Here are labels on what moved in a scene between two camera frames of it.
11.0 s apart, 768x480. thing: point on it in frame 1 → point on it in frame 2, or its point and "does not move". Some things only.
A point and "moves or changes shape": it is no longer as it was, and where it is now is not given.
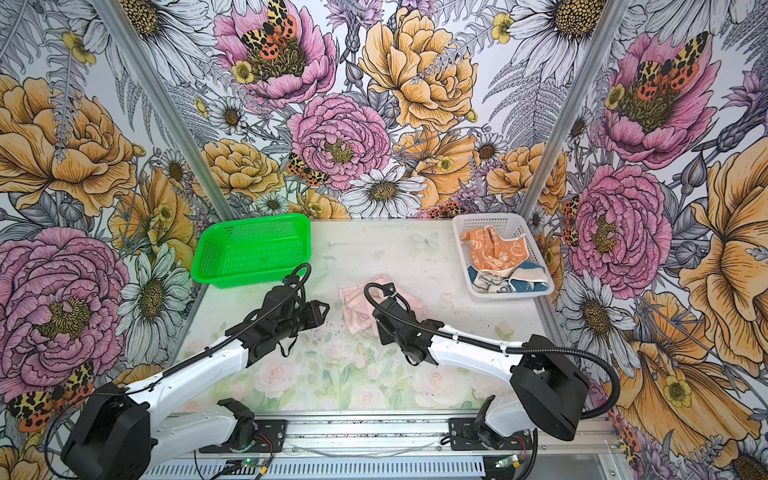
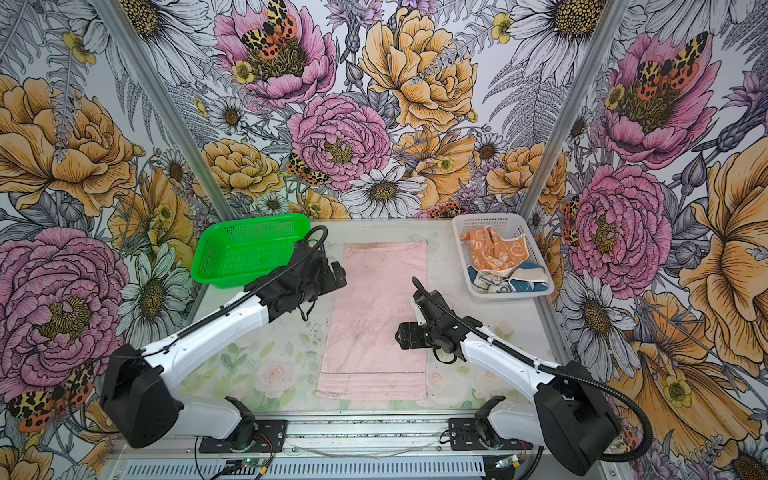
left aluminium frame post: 164,109 does not move
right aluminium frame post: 592,62 does not move
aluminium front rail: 321,436 does not move
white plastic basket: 504,224 does not move
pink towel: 358,300 moves or changes shape
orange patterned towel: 491,252 does not move
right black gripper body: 387,339 → 420,337
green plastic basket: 249,250 does not move
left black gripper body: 302,319 → 323,285
